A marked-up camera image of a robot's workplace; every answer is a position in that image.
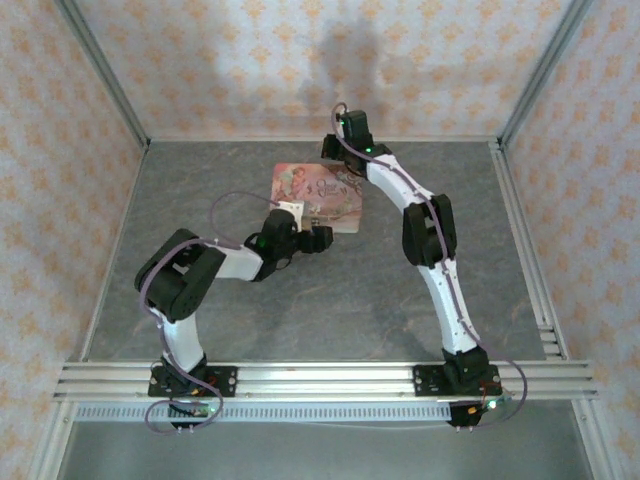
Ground pink illustrated storybook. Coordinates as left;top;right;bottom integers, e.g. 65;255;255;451
269;162;371;235

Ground aluminium base rail beam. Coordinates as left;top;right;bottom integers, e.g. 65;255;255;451
53;360;599;404

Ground aluminium side rail thin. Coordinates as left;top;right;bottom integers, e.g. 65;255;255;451
79;143;150;362

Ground white slotted cable duct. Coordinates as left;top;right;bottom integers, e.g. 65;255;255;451
74;402;451;424

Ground aluminium frame post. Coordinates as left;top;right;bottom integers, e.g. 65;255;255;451
497;0;596;149
55;0;151;149

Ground aluminium side rail wide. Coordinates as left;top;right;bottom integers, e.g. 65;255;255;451
489;140;570;362

